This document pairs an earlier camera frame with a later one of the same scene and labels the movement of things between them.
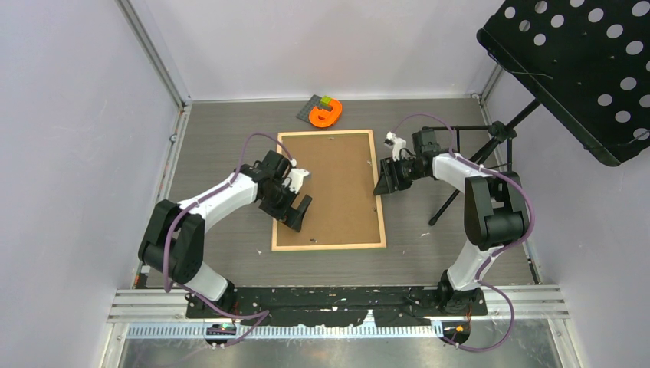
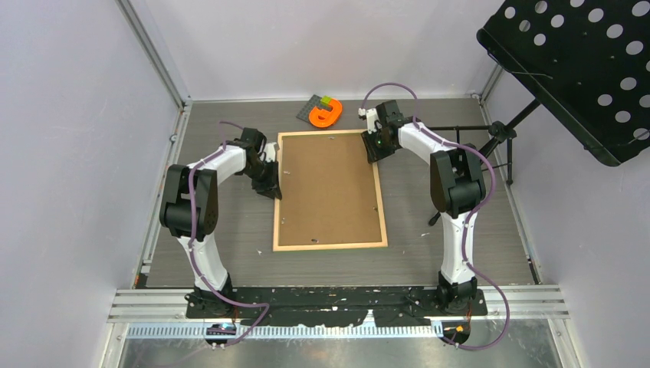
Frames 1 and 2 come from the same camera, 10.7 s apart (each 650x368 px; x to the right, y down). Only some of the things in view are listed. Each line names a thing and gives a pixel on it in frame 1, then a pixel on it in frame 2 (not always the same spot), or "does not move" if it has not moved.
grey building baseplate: x=315 y=100 does not move
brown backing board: x=340 y=183 does not move
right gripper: x=388 y=183 -> x=373 y=154
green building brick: x=325 y=100 does not move
